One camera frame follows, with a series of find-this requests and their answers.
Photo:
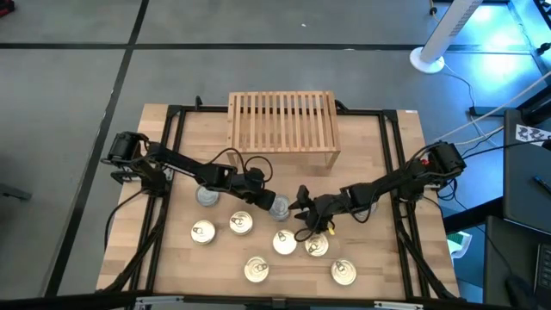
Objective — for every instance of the grey metal bracket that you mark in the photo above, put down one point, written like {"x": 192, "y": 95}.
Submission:
{"x": 15, "y": 192}

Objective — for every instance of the black white marker sheet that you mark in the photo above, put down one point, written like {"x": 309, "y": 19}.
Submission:
{"x": 534, "y": 134}

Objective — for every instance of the blue Wild Planet salmon can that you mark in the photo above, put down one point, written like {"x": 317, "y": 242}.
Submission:
{"x": 317, "y": 245}
{"x": 256, "y": 269}
{"x": 284, "y": 242}
{"x": 343, "y": 271}
{"x": 240, "y": 222}
{"x": 202, "y": 232}

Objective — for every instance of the black power strip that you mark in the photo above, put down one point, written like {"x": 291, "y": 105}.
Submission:
{"x": 484, "y": 111}

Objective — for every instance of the black computer mouse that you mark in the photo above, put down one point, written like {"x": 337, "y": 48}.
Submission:
{"x": 518, "y": 290}

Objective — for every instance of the dark grey desk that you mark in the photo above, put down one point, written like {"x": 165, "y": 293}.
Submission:
{"x": 508, "y": 249}

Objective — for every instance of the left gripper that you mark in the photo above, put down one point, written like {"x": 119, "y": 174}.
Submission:
{"x": 254, "y": 189}

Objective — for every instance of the white green box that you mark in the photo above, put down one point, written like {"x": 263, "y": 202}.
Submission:
{"x": 459, "y": 241}

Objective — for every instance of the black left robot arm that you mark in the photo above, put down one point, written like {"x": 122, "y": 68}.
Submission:
{"x": 181, "y": 161}

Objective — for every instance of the black desk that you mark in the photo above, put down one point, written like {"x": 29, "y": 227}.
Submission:
{"x": 525, "y": 172}

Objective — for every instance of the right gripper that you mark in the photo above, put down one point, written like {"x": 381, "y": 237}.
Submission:
{"x": 325, "y": 211}

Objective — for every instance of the wooden slatted shelf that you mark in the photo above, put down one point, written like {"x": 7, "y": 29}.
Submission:
{"x": 280, "y": 150}

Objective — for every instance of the white label sticker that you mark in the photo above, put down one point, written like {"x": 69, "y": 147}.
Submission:
{"x": 411, "y": 112}

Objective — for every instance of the black aluminium frame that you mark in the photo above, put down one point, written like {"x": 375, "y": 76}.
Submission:
{"x": 174, "y": 111}

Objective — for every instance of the silver metal bracket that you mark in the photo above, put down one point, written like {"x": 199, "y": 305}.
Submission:
{"x": 159, "y": 300}
{"x": 398, "y": 305}

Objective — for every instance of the black keyboard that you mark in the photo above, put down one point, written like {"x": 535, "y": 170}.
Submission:
{"x": 544, "y": 269}

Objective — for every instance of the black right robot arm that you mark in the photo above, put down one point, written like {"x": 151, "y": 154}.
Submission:
{"x": 387, "y": 185}

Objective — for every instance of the dark pen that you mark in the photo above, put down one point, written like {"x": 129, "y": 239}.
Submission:
{"x": 541, "y": 184}

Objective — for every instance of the white tower fan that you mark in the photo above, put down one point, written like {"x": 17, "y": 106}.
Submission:
{"x": 424, "y": 63}

